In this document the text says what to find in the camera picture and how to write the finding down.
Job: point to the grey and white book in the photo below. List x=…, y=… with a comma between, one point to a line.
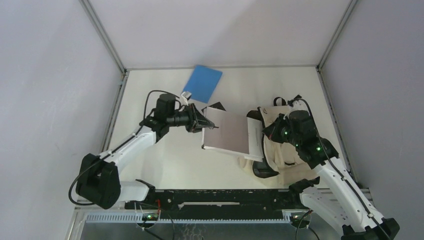
x=233, y=134

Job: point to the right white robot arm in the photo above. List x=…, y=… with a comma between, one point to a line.
x=353, y=216

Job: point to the beige canvas student bag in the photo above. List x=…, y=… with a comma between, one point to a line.
x=280, y=167

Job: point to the blue notebook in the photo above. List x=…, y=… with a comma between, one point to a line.
x=202, y=83

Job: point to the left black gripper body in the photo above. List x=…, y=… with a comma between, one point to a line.
x=186, y=118

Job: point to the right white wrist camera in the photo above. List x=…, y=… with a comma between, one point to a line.
x=299, y=105

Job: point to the black booklet with gold emblem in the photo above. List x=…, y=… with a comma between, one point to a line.
x=217, y=105

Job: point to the black mounting rail base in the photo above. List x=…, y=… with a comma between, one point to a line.
x=220, y=205

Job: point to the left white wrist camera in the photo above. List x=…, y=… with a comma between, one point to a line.
x=185, y=97

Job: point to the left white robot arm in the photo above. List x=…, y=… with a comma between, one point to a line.
x=99, y=180

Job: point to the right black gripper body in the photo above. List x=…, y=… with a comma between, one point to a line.
x=281, y=132

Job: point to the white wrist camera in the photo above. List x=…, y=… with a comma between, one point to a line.
x=185, y=97
x=299, y=105

